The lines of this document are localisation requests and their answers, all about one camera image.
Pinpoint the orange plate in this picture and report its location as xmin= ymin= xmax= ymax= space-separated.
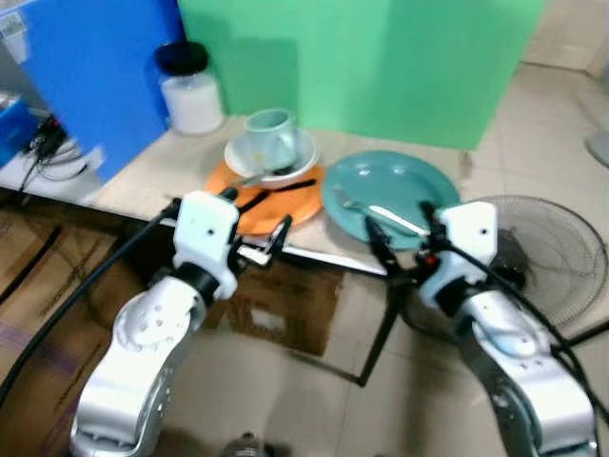
xmin=203 ymin=159 xmax=327 ymax=237

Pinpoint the silver fork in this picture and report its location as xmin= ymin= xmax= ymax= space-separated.
xmin=332 ymin=189 xmax=431 ymax=238

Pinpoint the silver spoon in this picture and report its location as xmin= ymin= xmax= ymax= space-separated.
xmin=226 ymin=166 xmax=298 ymax=189

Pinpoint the teal plate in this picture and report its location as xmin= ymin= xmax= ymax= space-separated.
xmin=321 ymin=149 xmax=463 ymax=251

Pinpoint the brown cardboard box with label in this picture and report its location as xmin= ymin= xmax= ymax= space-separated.
xmin=222 ymin=255 xmax=345 ymax=359

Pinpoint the pale teal mug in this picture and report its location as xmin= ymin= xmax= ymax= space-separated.
xmin=243 ymin=108 xmax=302 ymax=173

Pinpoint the white bowl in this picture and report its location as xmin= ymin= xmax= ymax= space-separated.
xmin=223 ymin=128 xmax=320 ymax=185

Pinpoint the black table leg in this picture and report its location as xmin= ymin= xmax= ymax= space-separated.
xmin=354 ymin=279 xmax=403 ymax=388

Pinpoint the white jar with black lid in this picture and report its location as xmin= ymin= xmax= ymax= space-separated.
xmin=154 ymin=40 xmax=227 ymax=137

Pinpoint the green panel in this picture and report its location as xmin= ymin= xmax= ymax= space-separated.
xmin=177 ymin=0 xmax=550 ymax=152

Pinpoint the blue panel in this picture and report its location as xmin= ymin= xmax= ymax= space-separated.
xmin=17 ymin=0 xmax=187 ymax=182

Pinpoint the black floor bar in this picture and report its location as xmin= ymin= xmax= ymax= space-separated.
xmin=560 ymin=322 xmax=609 ymax=349

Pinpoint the large brown cardboard box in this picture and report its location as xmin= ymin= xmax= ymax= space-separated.
xmin=0 ymin=202 xmax=146 ymax=457

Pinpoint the grey robot foot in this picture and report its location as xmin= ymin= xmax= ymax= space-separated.
xmin=223 ymin=432 xmax=279 ymax=457

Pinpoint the blue box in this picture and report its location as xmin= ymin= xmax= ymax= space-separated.
xmin=0 ymin=98 xmax=41 ymax=169

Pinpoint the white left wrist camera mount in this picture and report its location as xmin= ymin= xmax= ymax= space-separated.
xmin=172 ymin=190 xmax=242 ymax=302

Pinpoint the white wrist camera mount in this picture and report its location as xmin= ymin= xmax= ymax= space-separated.
xmin=172 ymin=190 xmax=242 ymax=302
xmin=419 ymin=201 xmax=500 ymax=311

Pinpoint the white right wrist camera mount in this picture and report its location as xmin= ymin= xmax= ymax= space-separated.
xmin=419 ymin=201 xmax=500 ymax=311

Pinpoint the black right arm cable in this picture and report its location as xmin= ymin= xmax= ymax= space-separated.
xmin=440 ymin=238 xmax=609 ymax=425

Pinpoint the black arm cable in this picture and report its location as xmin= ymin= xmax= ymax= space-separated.
xmin=0 ymin=200 xmax=182 ymax=408
xmin=440 ymin=238 xmax=609 ymax=425

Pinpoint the black wire-cage floor fan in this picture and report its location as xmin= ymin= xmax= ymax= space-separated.
xmin=445 ymin=194 xmax=609 ymax=336

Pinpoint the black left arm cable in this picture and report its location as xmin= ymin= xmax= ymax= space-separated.
xmin=0 ymin=200 xmax=182 ymax=408

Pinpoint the white round appliance with cables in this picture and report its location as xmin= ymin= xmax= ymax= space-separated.
xmin=0 ymin=116 xmax=108 ymax=206

